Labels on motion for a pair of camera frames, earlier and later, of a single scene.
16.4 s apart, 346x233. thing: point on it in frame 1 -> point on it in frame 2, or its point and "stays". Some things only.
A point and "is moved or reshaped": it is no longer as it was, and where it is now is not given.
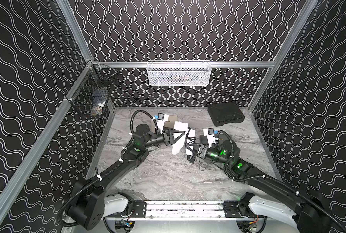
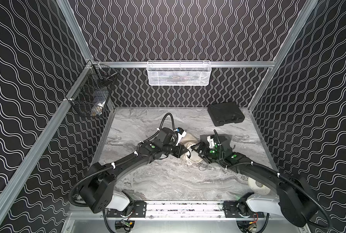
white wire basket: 179,73 stays
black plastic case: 225,112 stays
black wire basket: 90,94 stays
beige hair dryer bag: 169,124 is moved or reshaped
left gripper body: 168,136 -> 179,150
